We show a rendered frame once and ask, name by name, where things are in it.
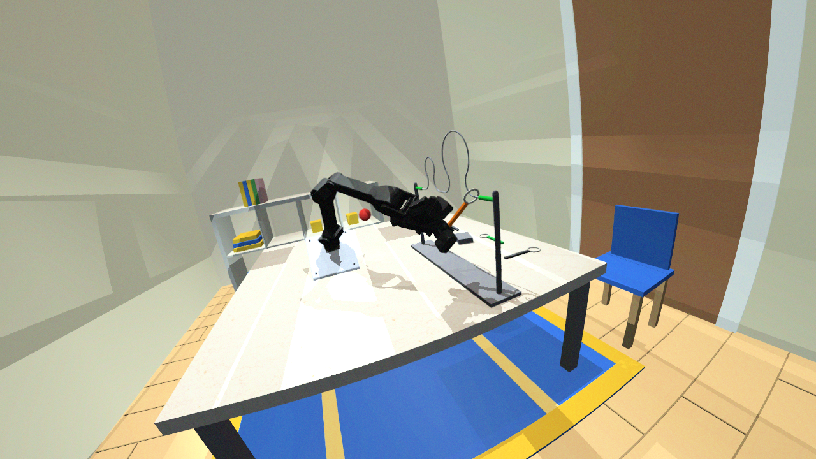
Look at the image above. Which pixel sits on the orange handle with grey loop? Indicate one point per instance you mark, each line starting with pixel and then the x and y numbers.
pixel 463 206

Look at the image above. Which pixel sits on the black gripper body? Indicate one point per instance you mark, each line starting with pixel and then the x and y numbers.
pixel 445 237

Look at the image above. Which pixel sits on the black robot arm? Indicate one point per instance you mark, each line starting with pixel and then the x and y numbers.
pixel 387 200

